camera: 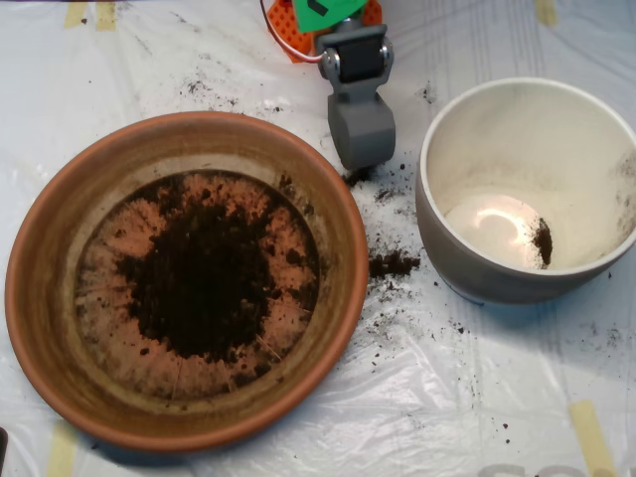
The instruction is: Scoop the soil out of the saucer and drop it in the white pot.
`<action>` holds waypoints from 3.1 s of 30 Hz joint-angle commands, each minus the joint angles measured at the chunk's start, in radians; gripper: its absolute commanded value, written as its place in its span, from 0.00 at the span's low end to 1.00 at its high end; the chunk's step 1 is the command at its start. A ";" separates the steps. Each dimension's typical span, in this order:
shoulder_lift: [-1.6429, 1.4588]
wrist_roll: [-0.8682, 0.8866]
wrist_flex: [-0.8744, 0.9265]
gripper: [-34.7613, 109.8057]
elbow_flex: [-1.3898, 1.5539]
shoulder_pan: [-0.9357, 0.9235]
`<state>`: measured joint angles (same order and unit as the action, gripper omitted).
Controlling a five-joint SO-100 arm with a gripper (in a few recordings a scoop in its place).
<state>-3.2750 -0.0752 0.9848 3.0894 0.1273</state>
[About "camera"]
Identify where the large spilled soil clump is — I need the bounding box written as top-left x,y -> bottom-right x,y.
368,249 -> 421,279

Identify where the white ceramic pot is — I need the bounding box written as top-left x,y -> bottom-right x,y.
414,77 -> 636,305

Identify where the clear plastic cover sheet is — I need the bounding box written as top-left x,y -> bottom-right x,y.
0,0 -> 636,477

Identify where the red and white servo cable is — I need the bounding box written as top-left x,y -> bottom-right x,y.
285,29 -> 325,66

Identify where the dark soil heap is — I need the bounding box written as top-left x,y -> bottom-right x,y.
530,217 -> 555,268

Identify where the dark soil pile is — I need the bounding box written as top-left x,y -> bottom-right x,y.
116,173 -> 302,364

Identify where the terracotta clay saucer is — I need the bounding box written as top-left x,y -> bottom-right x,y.
3,109 -> 370,453

